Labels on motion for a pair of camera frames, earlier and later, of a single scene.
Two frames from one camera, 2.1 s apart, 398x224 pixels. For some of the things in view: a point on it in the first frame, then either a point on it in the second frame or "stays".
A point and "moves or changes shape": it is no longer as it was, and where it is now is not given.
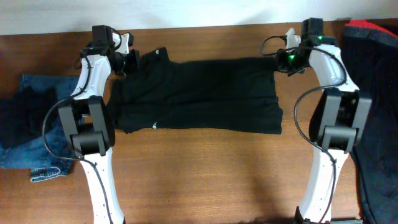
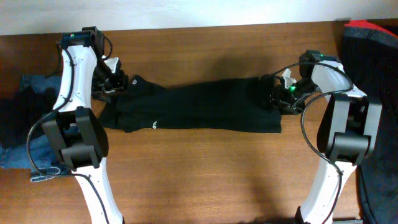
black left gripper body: x=125 y=62 → x=109 y=83
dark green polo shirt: x=239 y=95 moves or changes shape
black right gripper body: x=291 y=61 → x=293 y=98
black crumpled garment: x=22 y=117 stays
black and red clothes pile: x=370 y=51 stays
